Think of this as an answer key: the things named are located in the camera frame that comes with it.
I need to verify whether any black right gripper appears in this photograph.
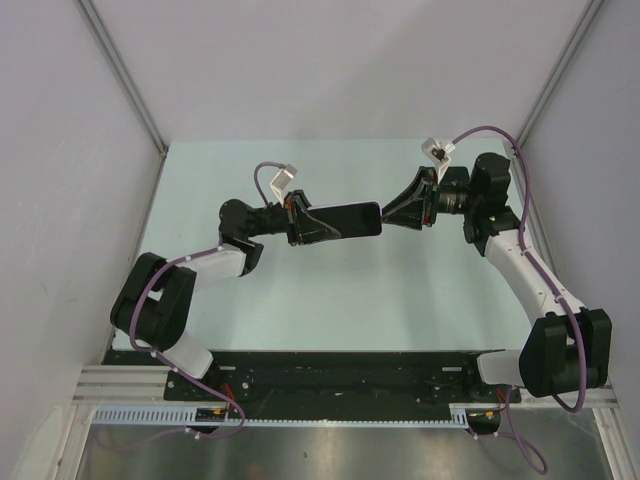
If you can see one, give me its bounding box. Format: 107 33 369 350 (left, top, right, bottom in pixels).
381 167 481 231

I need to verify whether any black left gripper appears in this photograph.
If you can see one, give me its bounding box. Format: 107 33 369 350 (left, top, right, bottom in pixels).
246 189 340 246

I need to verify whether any black smartphone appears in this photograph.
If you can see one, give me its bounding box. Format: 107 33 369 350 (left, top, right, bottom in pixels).
309 200 383 240

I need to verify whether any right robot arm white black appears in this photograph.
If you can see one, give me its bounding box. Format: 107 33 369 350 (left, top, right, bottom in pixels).
382 153 612 401

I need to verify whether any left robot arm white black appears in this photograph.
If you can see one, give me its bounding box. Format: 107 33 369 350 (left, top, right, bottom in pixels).
110 190 342 400

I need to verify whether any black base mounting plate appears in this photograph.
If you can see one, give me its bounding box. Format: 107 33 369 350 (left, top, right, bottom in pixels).
102 349 584 421

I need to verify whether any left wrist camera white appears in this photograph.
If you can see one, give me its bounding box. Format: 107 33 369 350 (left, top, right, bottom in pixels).
270 164 297 204

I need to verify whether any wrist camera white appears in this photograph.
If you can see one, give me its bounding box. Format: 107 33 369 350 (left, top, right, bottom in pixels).
421 138 456 182
270 164 297 204

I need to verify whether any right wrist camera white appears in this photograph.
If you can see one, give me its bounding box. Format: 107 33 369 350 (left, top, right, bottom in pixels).
421 138 456 182

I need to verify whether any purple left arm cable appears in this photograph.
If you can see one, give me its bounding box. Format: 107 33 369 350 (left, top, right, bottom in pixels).
95 162 291 454

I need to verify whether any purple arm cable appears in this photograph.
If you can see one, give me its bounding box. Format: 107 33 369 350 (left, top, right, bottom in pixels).
95 162 291 454
449 124 587 474

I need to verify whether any aluminium front rail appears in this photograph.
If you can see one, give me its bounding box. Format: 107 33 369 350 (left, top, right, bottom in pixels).
72 365 619 409

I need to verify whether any white slotted cable duct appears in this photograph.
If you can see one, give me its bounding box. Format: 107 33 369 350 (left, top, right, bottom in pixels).
93 405 506 429

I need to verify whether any aluminium corner frame post right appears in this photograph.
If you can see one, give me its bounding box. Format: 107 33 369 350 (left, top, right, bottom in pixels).
517 0 608 147

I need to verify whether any aluminium corner frame post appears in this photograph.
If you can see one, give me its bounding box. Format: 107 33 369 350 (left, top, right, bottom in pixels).
517 0 608 147
74 0 169 159

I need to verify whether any aluminium corner frame post left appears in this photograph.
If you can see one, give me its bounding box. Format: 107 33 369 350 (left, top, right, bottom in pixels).
74 0 169 159

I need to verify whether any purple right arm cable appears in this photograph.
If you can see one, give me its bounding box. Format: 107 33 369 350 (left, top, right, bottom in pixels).
449 124 587 474

